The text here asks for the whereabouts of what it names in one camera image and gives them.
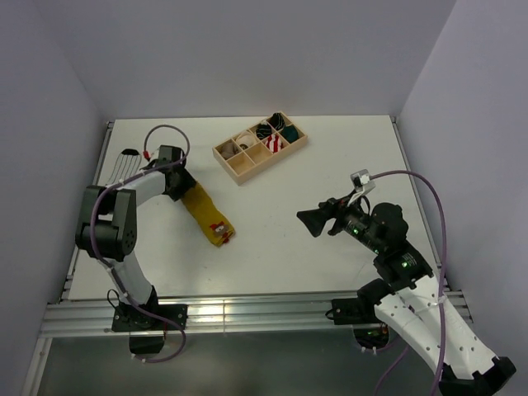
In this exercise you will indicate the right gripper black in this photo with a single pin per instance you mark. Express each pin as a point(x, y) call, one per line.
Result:
point(313, 219)

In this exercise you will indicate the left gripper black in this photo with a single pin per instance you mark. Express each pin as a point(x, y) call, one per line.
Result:
point(188, 182)

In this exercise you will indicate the yellow sock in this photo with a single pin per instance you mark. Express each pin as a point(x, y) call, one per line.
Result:
point(213, 224)

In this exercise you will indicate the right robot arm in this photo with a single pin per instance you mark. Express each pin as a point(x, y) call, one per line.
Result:
point(406, 297)

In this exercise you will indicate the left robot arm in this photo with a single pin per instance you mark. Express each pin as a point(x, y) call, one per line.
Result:
point(107, 227)

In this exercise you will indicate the white black striped sock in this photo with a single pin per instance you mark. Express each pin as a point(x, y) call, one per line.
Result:
point(126, 165)

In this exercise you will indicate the beige rolled sock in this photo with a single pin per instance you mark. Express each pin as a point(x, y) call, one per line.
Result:
point(228, 150)

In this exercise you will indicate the wooden compartment tray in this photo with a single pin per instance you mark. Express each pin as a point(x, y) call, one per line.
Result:
point(248, 163)

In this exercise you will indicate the cream rolled sock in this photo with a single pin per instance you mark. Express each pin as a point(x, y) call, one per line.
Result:
point(246, 140)

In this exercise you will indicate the red white striped rolled sock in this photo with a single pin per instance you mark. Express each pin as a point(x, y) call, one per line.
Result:
point(274, 143)

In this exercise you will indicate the dark green rolled sock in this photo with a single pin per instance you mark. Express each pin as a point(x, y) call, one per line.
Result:
point(290, 134)

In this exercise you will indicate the black white rolled sock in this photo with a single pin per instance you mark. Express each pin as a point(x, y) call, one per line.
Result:
point(263, 131)

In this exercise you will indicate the black striped rolled sock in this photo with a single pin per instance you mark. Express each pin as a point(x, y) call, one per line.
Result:
point(277, 121)

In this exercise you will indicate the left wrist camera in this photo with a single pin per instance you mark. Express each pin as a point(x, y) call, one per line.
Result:
point(166, 154)

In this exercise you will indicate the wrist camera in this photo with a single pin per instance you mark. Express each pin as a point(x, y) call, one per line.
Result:
point(362, 184)
point(166, 154)

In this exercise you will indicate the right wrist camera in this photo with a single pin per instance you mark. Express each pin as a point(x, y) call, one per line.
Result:
point(362, 184)

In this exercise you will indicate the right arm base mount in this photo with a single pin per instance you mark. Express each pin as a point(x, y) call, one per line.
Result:
point(368, 331)

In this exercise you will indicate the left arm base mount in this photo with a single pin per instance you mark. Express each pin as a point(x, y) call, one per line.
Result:
point(147, 335)

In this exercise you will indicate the aluminium frame rail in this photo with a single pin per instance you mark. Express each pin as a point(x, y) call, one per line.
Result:
point(220, 314)

